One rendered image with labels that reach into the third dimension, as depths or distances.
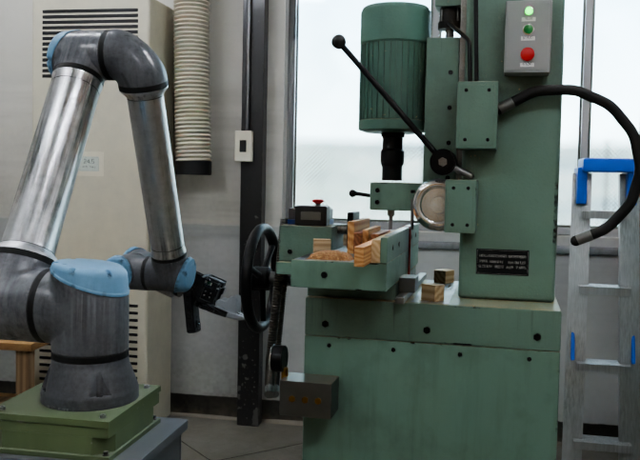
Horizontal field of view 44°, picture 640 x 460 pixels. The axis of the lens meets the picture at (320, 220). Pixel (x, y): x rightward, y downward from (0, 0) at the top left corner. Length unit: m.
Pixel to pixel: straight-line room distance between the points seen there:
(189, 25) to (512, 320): 2.10
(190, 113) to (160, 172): 1.45
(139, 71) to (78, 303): 0.58
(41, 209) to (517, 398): 1.10
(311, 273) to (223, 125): 1.89
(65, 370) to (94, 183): 1.88
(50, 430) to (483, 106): 1.12
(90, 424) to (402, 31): 1.13
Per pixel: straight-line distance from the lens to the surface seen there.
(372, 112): 1.98
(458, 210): 1.82
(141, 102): 1.92
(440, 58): 1.98
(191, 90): 3.41
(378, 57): 1.99
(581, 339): 2.74
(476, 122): 1.83
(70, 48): 1.95
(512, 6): 1.89
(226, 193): 3.54
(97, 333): 1.60
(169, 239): 2.03
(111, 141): 3.40
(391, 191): 2.00
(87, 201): 3.45
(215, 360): 3.64
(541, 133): 1.91
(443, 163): 1.86
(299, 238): 1.97
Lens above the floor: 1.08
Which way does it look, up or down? 3 degrees down
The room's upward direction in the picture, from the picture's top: 1 degrees clockwise
